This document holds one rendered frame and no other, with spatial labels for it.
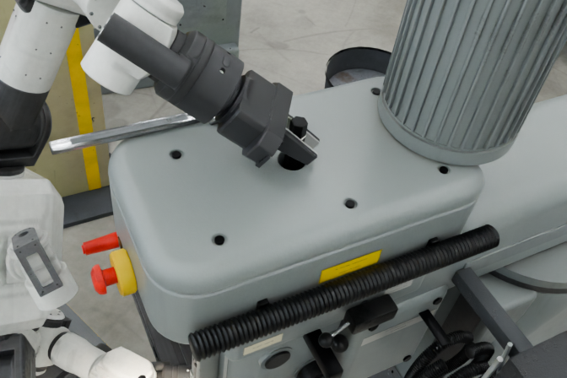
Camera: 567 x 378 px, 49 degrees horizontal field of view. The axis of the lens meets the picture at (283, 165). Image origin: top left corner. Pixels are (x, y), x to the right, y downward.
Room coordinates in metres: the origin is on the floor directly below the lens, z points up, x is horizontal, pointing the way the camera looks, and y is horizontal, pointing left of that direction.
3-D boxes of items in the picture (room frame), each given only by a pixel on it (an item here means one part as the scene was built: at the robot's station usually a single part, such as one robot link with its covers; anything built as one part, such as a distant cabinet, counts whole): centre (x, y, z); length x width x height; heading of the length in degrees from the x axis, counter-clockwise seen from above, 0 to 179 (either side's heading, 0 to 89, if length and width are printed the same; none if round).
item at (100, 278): (0.44, 0.20, 1.76); 0.04 x 0.03 x 0.04; 33
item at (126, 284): (0.45, 0.18, 1.76); 0.06 x 0.02 x 0.06; 33
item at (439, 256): (0.47, -0.12, 1.79); 0.45 x 0.04 x 0.04; 123
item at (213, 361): (0.52, 0.08, 1.44); 0.04 x 0.04 x 0.21; 33
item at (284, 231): (0.58, -0.02, 1.81); 0.47 x 0.26 x 0.16; 123
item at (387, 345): (0.68, -0.17, 1.47); 0.24 x 0.19 x 0.26; 33
